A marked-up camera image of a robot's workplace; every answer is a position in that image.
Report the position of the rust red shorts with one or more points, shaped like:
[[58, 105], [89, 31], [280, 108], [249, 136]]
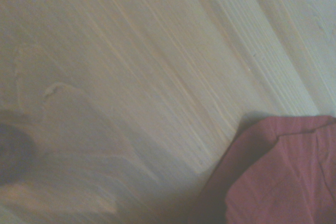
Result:
[[275, 176]]

